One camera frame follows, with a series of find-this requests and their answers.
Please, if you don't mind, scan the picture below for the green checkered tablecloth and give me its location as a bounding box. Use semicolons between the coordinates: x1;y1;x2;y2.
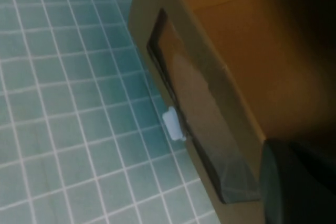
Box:
0;0;221;224

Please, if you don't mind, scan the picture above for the cardboard drawer window film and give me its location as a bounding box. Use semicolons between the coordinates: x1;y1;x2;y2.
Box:
128;0;336;224

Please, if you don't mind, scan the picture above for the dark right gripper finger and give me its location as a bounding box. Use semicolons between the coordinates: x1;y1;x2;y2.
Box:
258;137;336;224

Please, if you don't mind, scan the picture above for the white plastic drawer handle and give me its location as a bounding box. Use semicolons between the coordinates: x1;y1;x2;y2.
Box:
162;105;187;142

